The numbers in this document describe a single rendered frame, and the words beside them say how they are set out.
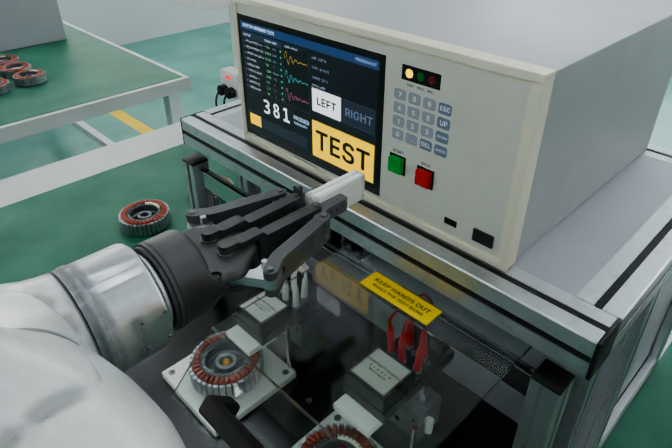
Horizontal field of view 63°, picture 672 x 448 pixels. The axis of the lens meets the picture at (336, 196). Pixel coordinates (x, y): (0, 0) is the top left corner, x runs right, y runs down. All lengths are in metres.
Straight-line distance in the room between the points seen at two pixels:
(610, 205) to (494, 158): 0.24
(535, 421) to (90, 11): 5.19
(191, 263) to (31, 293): 0.11
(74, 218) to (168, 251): 1.00
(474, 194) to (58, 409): 0.42
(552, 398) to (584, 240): 0.18
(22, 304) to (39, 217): 1.08
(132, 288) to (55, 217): 1.05
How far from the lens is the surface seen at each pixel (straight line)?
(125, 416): 0.24
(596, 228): 0.69
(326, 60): 0.65
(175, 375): 0.94
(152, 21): 5.76
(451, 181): 0.57
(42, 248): 1.36
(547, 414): 0.60
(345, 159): 0.67
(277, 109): 0.74
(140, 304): 0.41
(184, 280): 0.43
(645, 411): 1.02
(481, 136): 0.54
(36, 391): 0.25
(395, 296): 0.61
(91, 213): 1.43
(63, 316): 0.40
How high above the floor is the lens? 1.47
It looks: 31 degrees down
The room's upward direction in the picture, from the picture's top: straight up
